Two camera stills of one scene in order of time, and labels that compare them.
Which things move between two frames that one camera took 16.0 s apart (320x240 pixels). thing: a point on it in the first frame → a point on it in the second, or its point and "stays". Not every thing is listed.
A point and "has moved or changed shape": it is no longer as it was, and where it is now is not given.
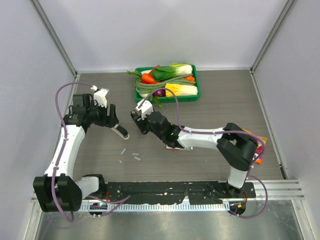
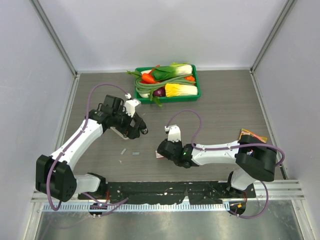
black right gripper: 141,123 → 179,143
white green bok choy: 176,69 stays
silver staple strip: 123,151 stays
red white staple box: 187,148 has moved or changed shape
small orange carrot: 189,78 stays
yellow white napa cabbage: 180,90 stays
